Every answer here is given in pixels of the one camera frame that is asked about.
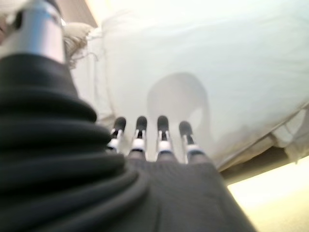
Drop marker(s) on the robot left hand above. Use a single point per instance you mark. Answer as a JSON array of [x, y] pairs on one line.
[[60, 169]]

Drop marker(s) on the white duvet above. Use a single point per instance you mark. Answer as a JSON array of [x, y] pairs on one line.
[[217, 48]]

